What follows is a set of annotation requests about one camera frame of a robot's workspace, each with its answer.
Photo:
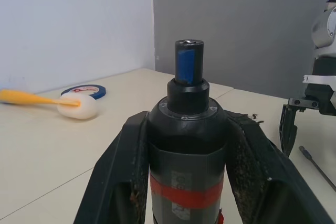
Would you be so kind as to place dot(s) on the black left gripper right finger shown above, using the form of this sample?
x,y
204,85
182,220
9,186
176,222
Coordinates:
x,y
265,182

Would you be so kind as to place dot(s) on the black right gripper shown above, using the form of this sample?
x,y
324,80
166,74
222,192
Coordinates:
x,y
325,103

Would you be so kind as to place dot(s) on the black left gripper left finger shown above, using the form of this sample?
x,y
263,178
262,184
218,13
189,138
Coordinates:
x,y
118,171

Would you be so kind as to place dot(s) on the black electric screwdriver red band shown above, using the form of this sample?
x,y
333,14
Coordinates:
x,y
187,134

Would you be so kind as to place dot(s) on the dark thin screwdriver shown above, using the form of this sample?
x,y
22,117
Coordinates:
x,y
318,168

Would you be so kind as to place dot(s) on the white foam block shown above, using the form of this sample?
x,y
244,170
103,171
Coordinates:
x,y
82,110

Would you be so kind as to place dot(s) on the blue tape roll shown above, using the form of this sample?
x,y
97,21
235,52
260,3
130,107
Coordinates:
x,y
101,90

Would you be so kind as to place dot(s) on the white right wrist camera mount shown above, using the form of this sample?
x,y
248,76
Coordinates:
x,y
318,79

